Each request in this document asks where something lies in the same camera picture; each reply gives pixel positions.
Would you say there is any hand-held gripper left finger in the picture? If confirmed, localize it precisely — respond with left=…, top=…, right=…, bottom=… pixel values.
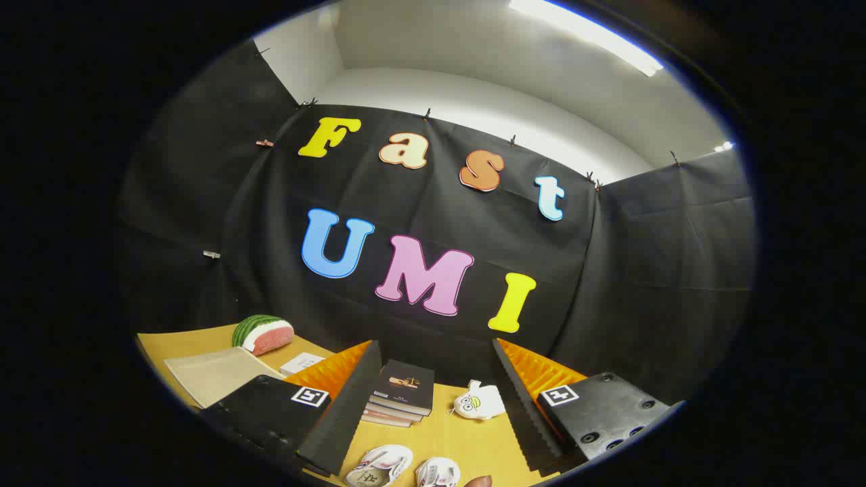
left=200, top=340, right=384, bottom=476

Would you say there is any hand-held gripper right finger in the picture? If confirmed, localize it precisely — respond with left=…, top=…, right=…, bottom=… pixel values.
left=492, top=338, right=684, bottom=474

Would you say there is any white canvas shoe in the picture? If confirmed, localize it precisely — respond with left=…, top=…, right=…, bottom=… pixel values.
left=416, top=457, right=461, bottom=487
left=346, top=444, right=413, bottom=487

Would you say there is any beige fabric storage box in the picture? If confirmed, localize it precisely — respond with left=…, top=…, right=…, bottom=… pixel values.
left=164, top=347, right=285, bottom=409

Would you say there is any reddish brown book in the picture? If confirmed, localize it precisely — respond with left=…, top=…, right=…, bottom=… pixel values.
left=361, top=411, right=412, bottom=428

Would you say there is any dark book with pale pages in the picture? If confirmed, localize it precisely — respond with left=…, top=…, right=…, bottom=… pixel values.
left=365, top=402, right=424, bottom=423

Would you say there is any white plush toy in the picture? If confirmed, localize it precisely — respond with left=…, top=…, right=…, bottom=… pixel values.
left=448, top=379, right=506, bottom=421

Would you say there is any black hardcover book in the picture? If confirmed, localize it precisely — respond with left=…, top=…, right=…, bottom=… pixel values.
left=371, top=359, right=435, bottom=416

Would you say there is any white book with portrait cover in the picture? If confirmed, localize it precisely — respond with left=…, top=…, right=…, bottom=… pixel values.
left=279, top=352, right=326, bottom=377

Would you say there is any watermelon slice toy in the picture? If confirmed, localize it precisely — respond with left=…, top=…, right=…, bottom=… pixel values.
left=232, top=315, right=295, bottom=356

